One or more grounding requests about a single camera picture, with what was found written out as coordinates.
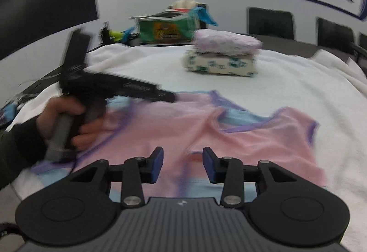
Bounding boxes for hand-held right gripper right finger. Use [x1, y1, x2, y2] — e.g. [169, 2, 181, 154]
[203, 147, 300, 208]

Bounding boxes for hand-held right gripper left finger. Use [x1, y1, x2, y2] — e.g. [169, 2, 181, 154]
[67, 147, 164, 208]

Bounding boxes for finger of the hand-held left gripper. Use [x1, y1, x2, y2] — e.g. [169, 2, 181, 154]
[156, 90, 177, 104]

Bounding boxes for pink and blue underwear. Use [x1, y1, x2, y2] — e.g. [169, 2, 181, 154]
[30, 90, 329, 205]

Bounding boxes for person's left forearm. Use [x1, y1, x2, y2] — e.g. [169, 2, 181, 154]
[0, 117, 50, 190]

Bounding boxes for person's left hand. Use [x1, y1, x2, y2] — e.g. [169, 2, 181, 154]
[37, 96, 104, 152]

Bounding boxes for yellow-green item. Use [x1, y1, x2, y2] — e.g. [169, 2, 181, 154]
[110, 29, 127, 41]

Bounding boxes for black handheld radios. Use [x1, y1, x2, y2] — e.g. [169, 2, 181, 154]
[100, 21, 112, 41]

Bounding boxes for folded cream floral cloth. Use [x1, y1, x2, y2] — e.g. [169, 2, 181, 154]
[181, 50, 259, 78]

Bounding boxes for folded lilac print cloth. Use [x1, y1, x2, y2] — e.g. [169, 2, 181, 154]
[192, 29, 263, 55]

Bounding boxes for cream cloth in bag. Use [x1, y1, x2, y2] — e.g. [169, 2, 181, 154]
[168, 0, 199, 12]

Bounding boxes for blue patterned item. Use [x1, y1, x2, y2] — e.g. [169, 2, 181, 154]
[0, 102, 18, 128]

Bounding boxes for white fluffy blanket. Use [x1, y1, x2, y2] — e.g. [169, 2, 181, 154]
[6, 38, 367, 252]

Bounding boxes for black office chair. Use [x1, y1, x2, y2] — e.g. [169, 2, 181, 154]
[247, 7, 296, 41]
[316, 17, 356, 51]

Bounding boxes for green bag with blue straps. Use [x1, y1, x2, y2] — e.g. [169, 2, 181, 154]
[130, 6, 219, 47]

